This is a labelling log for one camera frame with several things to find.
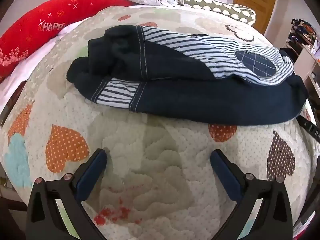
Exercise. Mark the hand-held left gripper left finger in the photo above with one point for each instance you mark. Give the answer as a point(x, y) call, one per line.
point(91, 175)

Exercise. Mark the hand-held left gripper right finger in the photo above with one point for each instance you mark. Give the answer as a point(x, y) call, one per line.
point(226, 175)

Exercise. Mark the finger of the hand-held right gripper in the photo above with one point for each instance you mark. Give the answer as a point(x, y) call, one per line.
point(311, 130)

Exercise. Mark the navy pants with striped lining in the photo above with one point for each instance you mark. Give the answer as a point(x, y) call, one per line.
point(190, 100)

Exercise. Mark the white quilt with heart patches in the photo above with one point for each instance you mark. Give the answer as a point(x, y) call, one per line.
point(155, 152)

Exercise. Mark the cluttered white shelf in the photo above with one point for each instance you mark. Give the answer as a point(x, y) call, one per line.
point(303, 45)

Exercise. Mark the white bed sheet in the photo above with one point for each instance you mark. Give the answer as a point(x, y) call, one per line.
point(22, 76)

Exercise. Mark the olive pillow with white print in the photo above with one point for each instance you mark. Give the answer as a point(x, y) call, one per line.
point(220, 6)

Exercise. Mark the long red pillow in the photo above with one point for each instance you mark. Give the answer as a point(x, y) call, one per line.
point(37, 30)

